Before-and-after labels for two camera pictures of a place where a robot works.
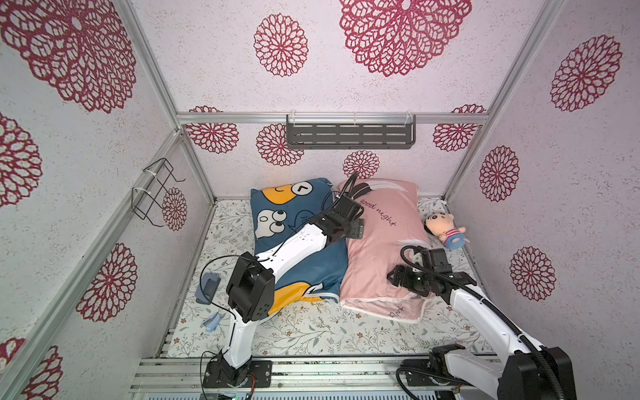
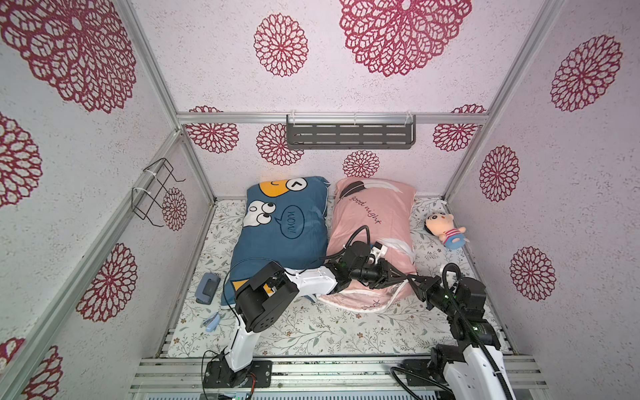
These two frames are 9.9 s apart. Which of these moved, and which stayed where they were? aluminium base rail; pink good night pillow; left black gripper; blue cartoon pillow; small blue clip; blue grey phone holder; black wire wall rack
Moved: pink good night pillow; left black gripper; blue cartoon pillow
Stayed: blue grey phone holder; aluminium base rail; black wire wall rack; small blue clip
